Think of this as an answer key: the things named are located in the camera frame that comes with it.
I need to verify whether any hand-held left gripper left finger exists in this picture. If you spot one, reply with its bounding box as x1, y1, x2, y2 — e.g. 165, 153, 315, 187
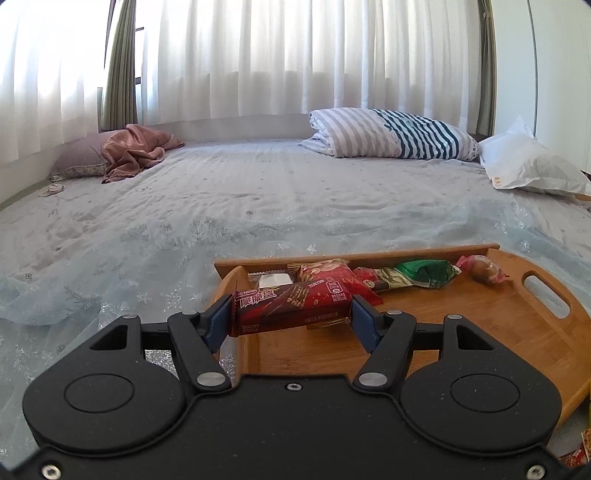
88, 294, 232, 393

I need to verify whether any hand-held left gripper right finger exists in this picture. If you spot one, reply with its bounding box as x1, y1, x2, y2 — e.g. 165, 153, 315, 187
353, 295, 497, 393

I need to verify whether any red nut print snack packet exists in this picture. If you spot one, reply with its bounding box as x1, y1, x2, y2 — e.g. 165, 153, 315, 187
295, 258, 357, 284

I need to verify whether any red chocolate wafer bar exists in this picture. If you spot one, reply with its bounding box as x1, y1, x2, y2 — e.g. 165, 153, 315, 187
231, 277, 355, 337

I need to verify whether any small white snack packet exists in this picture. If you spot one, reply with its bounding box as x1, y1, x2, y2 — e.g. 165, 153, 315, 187
255, 273, 294, 289

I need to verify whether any green snack packet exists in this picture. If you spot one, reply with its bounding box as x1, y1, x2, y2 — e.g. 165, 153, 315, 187
376, 259, 462, 292

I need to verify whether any wooden tray with handles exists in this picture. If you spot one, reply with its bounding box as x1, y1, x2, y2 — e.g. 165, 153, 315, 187
205, 243, 591, 430

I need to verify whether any red sausage snack packet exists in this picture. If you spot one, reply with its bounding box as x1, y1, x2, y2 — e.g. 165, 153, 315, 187
456, 255, 511, 285

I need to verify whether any pink crumpled cloth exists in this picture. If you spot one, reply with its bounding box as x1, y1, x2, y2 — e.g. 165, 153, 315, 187
102, 124, 185, 184

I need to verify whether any striped folded duvet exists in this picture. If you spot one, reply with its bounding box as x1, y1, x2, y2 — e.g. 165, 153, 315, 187
298, 107, 482, 161

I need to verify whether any purple pillow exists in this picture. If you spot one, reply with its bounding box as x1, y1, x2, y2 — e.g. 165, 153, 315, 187
48, 130, 116, 181

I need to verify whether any white pillow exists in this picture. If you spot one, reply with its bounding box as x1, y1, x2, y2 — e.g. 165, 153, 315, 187
479, 115, 591, 200

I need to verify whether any flat red snack packet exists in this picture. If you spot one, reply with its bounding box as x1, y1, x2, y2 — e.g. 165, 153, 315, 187
558, 449, 591, 470

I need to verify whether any white sheer curtain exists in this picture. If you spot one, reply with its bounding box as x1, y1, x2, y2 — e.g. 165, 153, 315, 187
0, 0, 495, 162

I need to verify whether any green curtain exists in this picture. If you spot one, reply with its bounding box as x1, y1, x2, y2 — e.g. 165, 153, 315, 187
475, 0, 498, 136
99, 0, 140, 133

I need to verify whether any white wardrobe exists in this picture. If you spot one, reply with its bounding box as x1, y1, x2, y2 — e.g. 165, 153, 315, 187
492, 0, 591, 172

